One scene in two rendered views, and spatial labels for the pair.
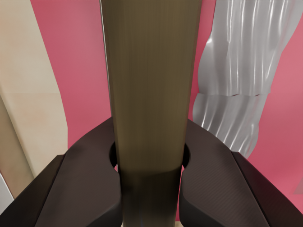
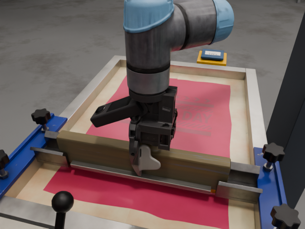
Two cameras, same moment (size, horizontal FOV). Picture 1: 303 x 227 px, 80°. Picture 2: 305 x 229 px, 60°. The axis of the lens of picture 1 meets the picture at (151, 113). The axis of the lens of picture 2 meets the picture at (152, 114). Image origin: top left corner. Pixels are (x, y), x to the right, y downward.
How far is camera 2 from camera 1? 0.55 m
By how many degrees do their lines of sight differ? 64
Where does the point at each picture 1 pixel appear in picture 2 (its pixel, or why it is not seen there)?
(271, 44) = not seen: hidden behind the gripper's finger
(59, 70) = (121, 205)
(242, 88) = not seen: hidden behind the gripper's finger
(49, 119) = (141, 218)
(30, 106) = (131, 222)
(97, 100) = (138, 196)
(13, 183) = not seen: outside the picture
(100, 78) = (129, 192)
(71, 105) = (137, 206)
